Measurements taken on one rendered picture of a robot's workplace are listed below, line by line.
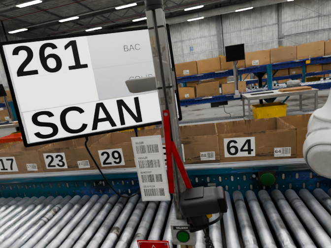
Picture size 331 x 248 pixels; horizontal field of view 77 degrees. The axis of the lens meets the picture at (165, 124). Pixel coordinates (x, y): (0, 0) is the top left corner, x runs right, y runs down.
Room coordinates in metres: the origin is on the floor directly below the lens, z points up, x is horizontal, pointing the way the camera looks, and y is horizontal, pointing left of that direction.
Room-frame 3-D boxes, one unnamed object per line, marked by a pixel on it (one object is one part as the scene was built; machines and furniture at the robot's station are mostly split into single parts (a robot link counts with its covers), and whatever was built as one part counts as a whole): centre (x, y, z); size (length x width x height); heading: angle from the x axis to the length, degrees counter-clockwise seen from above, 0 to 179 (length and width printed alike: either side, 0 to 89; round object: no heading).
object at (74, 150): (1.44, 0.65, 0.96); 0.39 x 0.29 x 0.17; 78
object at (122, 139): (1.36, 0.27, 0.96); 0.39 x 0.29 x 0.17; 77
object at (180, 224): (0.52, -0.01, 0.95); 0.07 x 0.03 x 0.07; 78
